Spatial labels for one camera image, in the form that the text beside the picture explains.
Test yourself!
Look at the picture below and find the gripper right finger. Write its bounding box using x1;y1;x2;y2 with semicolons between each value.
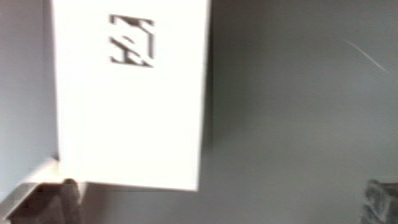
361;180;398;224

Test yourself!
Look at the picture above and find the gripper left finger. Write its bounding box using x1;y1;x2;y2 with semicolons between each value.
11;179;84;224

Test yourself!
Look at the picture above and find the white cabinet top block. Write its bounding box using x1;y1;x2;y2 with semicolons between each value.
0;0;213;208

